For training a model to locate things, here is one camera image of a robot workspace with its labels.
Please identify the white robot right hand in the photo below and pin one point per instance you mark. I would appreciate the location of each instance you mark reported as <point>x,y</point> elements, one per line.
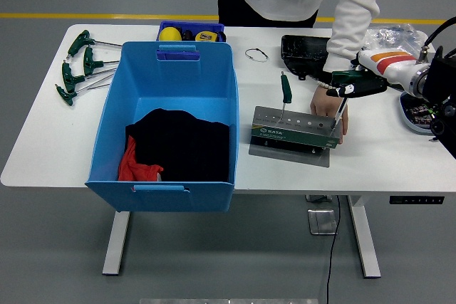
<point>388,65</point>

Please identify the person's left hand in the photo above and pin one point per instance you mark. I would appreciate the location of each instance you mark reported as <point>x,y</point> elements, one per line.
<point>322,103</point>

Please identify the grey green hex key rack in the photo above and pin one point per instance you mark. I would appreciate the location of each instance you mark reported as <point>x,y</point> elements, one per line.
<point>292,135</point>

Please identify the large blue plastic bin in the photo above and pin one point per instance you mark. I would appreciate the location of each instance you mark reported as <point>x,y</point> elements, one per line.
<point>171,79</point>

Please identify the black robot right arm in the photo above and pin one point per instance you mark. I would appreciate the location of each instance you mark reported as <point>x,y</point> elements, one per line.
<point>441,76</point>

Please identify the clear plastic bag of parts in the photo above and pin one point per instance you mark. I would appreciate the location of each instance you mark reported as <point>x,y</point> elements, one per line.
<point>392,35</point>

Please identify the black plastic housing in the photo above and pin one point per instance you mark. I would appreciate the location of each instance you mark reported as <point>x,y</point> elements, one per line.
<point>303,51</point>

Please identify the small dark blue bin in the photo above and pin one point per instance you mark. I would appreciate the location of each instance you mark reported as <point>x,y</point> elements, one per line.
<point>192,26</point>

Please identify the light blue bowl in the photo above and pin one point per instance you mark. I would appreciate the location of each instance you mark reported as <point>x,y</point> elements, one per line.
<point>406,119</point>

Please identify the dark electronic parts pile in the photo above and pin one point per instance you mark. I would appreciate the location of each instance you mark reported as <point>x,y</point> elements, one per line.
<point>418,113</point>

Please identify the yellow tape measure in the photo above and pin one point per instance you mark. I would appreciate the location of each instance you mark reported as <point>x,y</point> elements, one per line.
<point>206,36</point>

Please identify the dark brown small object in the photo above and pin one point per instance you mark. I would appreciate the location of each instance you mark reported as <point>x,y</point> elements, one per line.
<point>188,35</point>

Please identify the yellow ball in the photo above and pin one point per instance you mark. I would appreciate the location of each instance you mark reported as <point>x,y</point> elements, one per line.
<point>170,34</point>

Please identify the silver floor socket plate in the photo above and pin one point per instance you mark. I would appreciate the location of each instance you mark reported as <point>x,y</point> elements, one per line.
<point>322,222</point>

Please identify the black table control panel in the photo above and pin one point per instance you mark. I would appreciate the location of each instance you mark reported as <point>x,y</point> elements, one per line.
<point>417,200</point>

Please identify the white table leg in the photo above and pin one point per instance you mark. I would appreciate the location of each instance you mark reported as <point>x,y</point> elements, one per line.
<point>363,240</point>
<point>115,243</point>

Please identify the black cloth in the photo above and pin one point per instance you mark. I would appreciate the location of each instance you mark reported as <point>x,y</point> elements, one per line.
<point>185,147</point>

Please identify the red cloth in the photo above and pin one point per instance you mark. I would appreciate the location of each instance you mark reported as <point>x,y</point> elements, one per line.
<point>132,168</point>

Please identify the small silver floor bracket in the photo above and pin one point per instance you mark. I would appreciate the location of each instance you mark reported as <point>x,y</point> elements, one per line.
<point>318,198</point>

